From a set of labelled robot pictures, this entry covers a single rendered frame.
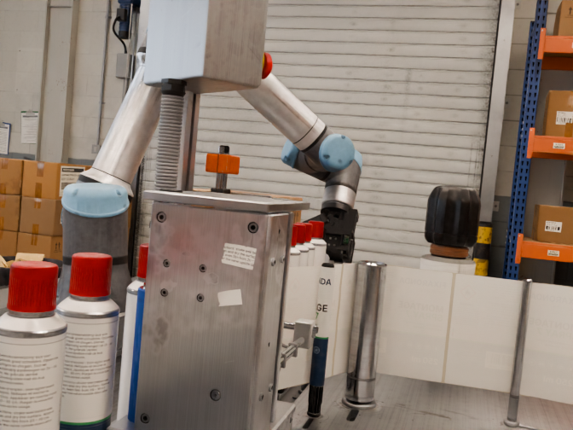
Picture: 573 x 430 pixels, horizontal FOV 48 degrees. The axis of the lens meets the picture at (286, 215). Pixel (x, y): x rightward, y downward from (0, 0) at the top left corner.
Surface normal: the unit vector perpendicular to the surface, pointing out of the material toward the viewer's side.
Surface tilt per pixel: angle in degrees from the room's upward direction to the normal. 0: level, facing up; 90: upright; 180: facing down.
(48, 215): 90
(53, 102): 90
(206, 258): 90
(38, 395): 90
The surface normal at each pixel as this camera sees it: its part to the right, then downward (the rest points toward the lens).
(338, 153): 0.34, 0.04
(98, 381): 0.74, 0.11
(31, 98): -0.29, 0.03
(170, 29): -0.77, -0.04
